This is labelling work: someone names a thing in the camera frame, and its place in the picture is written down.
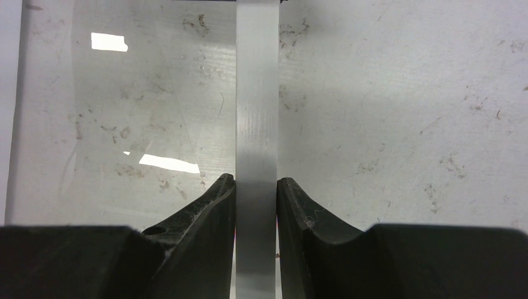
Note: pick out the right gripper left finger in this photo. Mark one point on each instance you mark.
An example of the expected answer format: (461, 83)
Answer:
(187, 255)

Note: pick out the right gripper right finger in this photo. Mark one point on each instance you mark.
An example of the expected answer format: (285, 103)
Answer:
(322, 256)

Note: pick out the clear acrylic sheet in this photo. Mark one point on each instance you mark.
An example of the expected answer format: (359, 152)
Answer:
(125, 110)

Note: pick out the white wooden picture frame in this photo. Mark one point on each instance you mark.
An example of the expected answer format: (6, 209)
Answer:
(256, 147)

